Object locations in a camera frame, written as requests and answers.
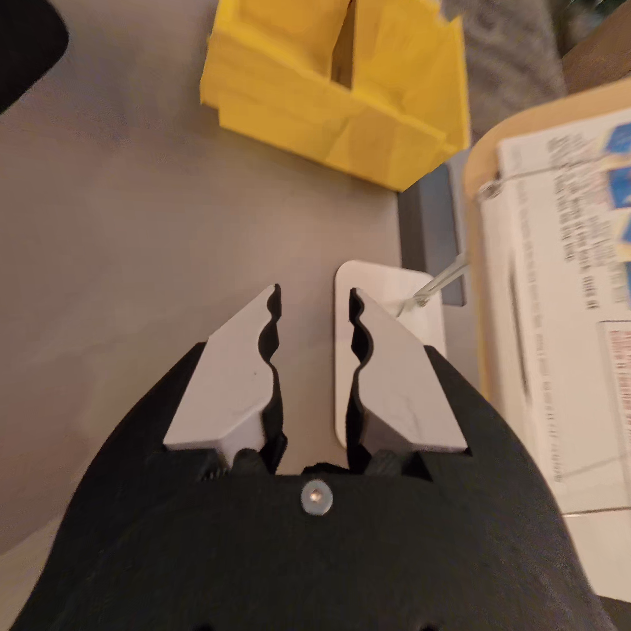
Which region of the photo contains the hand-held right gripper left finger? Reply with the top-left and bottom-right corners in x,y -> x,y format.
163,283 -> 289,475

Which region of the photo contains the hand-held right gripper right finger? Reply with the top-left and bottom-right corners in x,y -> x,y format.
346,287 -> 469,475

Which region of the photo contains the yellow plastic bin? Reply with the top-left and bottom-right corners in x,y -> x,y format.
199,0 -> 471,192

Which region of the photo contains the white stand base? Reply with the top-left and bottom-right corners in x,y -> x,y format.
334,260 -> 447,449

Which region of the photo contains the wooden instruction board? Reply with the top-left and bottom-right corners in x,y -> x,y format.
462,76 -> 631,602

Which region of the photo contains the brown blurred object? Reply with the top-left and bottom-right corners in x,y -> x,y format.
561,30 -> 631,95

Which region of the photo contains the black textured pad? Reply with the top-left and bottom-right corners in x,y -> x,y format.
0,0 -> 69,114

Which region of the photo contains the thin sheet holding wire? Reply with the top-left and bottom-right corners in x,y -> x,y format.
477,155 -> 631,199

